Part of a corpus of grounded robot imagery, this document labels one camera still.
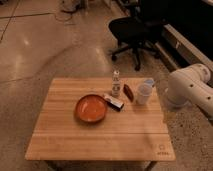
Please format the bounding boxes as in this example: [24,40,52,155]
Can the black and white box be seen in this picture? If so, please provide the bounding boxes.
[103,94,124,111]

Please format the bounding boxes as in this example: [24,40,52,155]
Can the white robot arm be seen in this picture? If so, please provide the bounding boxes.
[165,63,213,125]

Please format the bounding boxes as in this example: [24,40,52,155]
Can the dark red oval object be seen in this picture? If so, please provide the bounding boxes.
[123,84,134,102]

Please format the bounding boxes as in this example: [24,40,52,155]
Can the black office chair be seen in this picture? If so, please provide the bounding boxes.
[108,0,169,71]

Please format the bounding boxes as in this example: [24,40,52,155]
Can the orange ceramic bowl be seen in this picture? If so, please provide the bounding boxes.
[74,94,107,123]

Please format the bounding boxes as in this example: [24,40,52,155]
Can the wooden table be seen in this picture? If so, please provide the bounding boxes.
[25,78,175,163]

